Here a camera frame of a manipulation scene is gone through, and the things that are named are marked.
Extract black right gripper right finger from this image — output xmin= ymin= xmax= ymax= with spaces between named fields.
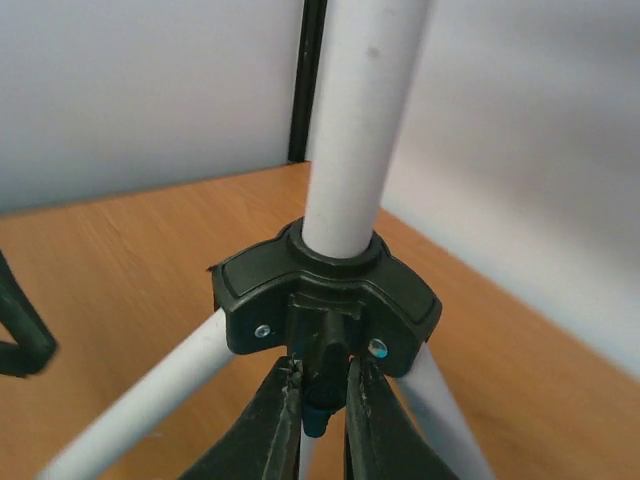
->
xmin=344 ymin=358 xmax=457 ymax=480

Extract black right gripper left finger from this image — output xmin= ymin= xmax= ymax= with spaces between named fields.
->
xmin=180 ymin=356 xmax=302 ymax=480

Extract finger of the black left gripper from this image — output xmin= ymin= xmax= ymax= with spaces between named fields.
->
xmin=1 ymin=255 xmax=58 ymax=378

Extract white tripod music stand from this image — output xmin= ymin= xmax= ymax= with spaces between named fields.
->
xmin=40 ymin=1 xmax=493 ymax=479

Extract black aluminium frame post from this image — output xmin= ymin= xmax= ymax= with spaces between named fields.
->
xmin=287 ymin=0 xmax=327 ymax=163

